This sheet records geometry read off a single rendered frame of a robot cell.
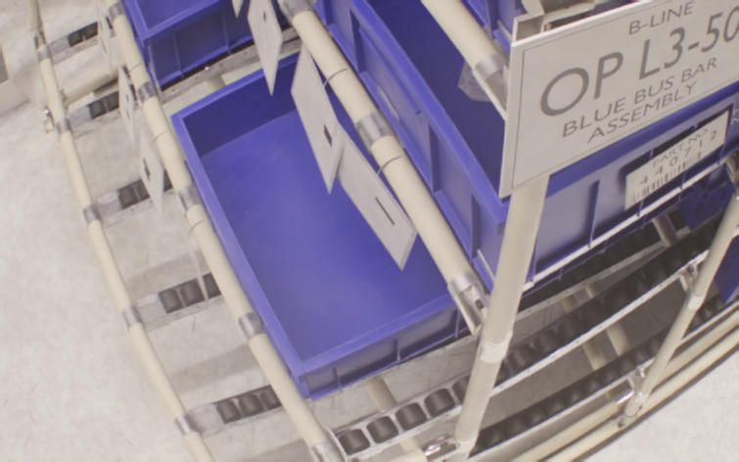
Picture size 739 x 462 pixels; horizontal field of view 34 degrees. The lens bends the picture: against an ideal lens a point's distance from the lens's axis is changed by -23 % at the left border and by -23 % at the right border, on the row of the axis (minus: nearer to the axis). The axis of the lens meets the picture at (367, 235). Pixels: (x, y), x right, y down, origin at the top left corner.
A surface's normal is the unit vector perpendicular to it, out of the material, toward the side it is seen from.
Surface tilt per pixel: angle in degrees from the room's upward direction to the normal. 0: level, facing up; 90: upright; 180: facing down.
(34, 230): 0
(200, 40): 90
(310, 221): 3
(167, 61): 90
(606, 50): 90
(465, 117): 5
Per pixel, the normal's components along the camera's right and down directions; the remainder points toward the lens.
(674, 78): 0.46, 0.80
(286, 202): -0.04, -0.41
